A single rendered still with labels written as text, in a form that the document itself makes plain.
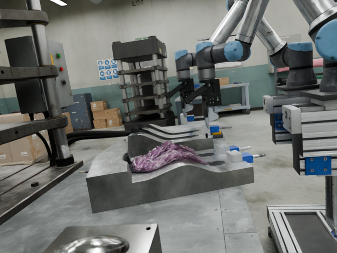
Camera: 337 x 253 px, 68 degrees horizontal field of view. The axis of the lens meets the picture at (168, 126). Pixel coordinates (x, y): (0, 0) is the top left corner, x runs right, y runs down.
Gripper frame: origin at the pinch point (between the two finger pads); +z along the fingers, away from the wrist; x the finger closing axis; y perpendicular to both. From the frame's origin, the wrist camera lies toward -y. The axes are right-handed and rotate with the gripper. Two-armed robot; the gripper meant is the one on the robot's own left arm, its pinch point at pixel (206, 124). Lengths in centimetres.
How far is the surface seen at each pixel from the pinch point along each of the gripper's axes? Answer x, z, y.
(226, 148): -19.6, 6.1, 6.6
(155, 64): 390, -59, -93
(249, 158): -28.4, 7.5, 13.5
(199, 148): -7.1, 8.6, -3.8
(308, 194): 114, 93, 83
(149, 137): -7.1, 1.9, -25.2
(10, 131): -22, -9, -79
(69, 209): -46, 13, -43
